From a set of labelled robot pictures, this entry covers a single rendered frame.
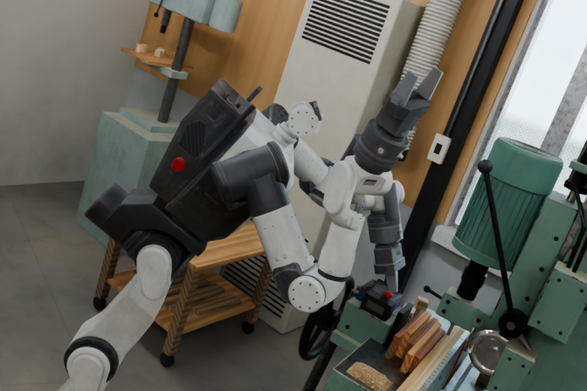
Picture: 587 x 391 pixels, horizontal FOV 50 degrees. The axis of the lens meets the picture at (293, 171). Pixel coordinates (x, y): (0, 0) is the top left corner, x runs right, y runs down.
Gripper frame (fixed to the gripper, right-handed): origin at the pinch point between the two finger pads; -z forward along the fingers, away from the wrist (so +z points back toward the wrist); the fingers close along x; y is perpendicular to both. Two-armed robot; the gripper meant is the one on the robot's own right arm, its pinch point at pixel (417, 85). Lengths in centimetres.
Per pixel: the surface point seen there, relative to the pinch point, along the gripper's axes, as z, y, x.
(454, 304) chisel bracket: 56, 27, 42
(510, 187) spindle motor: 21, 20, 43
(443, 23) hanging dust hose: 28, -63, 170
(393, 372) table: 68, 28, 18
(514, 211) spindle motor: 26, 24, 43
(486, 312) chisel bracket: 53, 34, 43
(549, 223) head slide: 23, 32, 44
